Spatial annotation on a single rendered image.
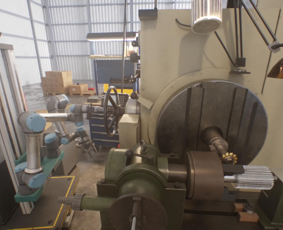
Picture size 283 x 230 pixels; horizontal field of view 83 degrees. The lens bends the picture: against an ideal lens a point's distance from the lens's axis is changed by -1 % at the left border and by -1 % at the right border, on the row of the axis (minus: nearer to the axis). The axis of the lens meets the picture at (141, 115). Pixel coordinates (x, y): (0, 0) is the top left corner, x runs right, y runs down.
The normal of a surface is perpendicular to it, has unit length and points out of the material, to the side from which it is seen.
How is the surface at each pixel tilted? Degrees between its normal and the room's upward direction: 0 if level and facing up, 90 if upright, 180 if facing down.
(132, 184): 28
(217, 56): 90
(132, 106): 53
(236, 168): 35
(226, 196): 65
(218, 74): 90
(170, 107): 90
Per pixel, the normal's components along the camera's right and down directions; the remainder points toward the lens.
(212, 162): -0.04, -0.73
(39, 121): 0.87, 0.03
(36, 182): 0.84, 0.29
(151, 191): 0.38, -0.41
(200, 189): -0.09, 0.22
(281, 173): 0.00, -0.95
